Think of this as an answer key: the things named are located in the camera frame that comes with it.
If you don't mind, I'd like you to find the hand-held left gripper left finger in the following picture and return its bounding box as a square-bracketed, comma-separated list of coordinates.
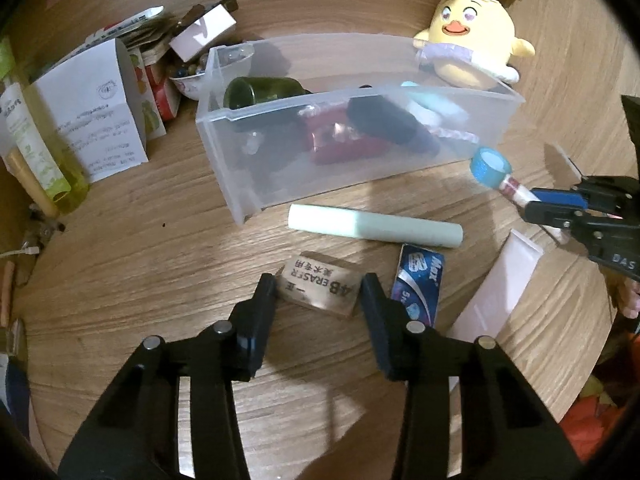
[57, 273, 278, 480]

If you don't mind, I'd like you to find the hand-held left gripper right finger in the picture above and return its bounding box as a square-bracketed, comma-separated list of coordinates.
[360, 273, 585, 480]

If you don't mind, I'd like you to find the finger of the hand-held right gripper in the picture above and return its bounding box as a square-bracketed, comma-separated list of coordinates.
[517, 201, 596, 241]
[529, 175, 633, 209]

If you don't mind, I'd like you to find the white pen with red band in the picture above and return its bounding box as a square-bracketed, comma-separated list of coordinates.
[500, 172, 568, 246]

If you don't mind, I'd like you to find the tan boxed eraser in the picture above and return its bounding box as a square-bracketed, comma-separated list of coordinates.
[277, 251, 362, 318]

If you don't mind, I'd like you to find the clear plastic storage bin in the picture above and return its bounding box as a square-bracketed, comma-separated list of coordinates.
[195, 31, 527, 227]

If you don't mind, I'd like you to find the teal squeeze tube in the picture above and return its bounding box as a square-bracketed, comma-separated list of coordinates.
[400, 80, 468, 128]

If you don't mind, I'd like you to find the red foil packet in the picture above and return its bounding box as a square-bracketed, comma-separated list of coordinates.
[300, 107, 391, 166]

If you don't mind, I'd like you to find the black cylindrical case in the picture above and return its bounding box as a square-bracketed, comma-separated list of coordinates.
[346, 96, 442, 157]

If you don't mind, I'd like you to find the dark green bottle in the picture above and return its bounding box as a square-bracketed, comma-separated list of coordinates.
[223, 76, 313, 111]

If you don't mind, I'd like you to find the blue Max staples box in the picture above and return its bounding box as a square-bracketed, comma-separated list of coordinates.
[390, 243, 446, 326]

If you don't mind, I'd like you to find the blue tape roll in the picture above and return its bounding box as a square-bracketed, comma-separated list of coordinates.
[470, 146, 512, 190]

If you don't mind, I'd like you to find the flat white tube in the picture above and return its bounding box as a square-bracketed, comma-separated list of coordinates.
[444, 228, 543, 393]

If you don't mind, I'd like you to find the pale green tube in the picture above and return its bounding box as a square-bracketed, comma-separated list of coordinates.
[287, 204, 464, 250]

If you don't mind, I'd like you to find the black flat object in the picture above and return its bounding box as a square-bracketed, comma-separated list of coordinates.
[620, 94, 640, 181]

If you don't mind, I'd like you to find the orange cloth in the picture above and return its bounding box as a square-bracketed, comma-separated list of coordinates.
[557, 370, 640, 463]

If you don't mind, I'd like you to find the yellow chick plush toy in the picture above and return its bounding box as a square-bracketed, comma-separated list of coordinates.
[412, 0, 536, 92]

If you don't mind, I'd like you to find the yellow-green bottle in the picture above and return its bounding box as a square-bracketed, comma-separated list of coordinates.
[0, 37, 91, 218]

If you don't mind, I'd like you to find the red small box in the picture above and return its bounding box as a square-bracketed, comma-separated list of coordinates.
[150, 77, 182, 121]

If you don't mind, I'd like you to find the white bowl with items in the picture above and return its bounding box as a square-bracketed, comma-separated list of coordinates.
[167, 42, 256, 102]

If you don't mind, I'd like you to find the fruit print box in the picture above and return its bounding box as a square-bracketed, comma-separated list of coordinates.
[127, 47, 168, 138]

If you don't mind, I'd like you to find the dark blue cloth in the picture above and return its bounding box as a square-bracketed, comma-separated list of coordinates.
[0, 355, 32, 431]

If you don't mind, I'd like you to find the white open cardboard box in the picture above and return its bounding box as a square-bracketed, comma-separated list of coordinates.
[32, 37, 150, 183]

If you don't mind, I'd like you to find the cream tube with green label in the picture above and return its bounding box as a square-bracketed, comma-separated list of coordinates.
[0, 82, 68, 218]

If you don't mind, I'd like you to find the small white box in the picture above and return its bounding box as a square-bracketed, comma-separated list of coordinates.
[169, 4, 238, 61]

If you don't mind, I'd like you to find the stack of paper packets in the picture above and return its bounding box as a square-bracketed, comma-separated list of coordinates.
[90, 6, 201, 56]

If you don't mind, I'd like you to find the white cable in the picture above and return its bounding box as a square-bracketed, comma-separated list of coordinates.
[0, 244, 41, 262]

